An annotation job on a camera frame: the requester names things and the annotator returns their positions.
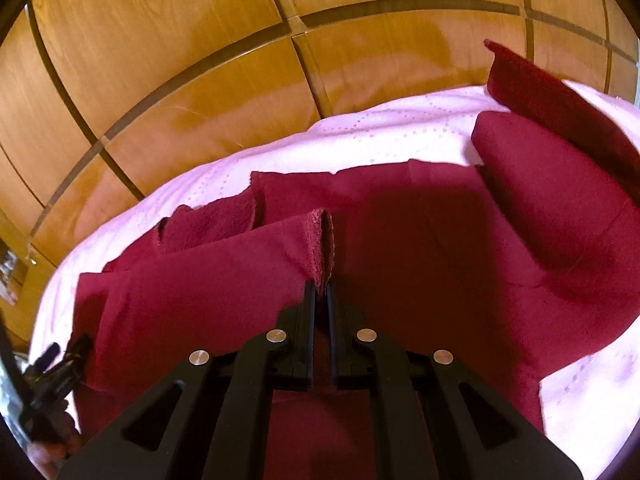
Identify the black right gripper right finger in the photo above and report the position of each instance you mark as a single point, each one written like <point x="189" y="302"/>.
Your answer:
<point x="433" y="418"/>

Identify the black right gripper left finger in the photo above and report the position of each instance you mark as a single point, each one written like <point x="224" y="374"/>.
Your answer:
<point x="209" y="417"/>

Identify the pink dotted bedsheet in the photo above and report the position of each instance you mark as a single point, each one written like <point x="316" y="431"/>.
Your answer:
<point x="590" y="407"/>

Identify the dark red cloth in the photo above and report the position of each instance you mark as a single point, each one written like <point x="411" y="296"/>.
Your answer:
<point x="516" y="266"/>

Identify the left hand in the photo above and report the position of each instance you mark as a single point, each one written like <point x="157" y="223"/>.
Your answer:
<point x="46" y="456"/>

